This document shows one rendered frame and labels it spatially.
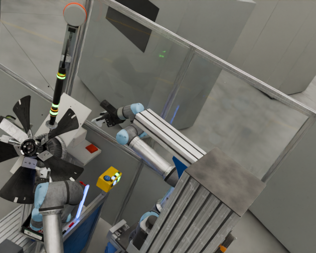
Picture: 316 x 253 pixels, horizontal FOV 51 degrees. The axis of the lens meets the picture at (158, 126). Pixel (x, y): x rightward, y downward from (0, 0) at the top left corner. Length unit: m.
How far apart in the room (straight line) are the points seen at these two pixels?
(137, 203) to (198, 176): 1.88
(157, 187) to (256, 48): 5.41
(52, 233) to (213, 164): 0.83
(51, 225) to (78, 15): 1.43
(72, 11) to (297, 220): 3.14
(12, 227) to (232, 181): 2.35
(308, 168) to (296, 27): 4.02
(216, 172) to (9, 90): 2.56
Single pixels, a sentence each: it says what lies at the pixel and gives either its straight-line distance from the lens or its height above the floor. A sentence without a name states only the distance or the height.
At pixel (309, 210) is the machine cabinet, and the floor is 0.65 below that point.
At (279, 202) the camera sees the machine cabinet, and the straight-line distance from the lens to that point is 4.12.
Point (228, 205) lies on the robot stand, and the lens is 1.17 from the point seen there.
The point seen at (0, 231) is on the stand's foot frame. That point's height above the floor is 0.08.
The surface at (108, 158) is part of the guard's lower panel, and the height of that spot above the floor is 0.79.
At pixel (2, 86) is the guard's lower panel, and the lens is 3.50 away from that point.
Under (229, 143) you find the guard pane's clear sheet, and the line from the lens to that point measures 2.36.
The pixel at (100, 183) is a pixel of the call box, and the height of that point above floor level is 1.02.
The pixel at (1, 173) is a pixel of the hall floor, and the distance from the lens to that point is 3.73.
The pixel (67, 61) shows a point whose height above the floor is 1.58.
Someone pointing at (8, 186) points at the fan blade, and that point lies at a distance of 2.31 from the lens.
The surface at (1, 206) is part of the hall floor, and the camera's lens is 3.47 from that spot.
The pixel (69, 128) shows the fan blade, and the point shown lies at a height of 1.40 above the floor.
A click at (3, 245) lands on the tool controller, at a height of 1.23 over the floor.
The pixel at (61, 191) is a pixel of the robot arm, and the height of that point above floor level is 1.50.
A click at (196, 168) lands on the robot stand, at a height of 2.03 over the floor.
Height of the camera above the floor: 2.78
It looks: 34 degrees down
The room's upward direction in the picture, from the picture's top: 24 degrees clockwise
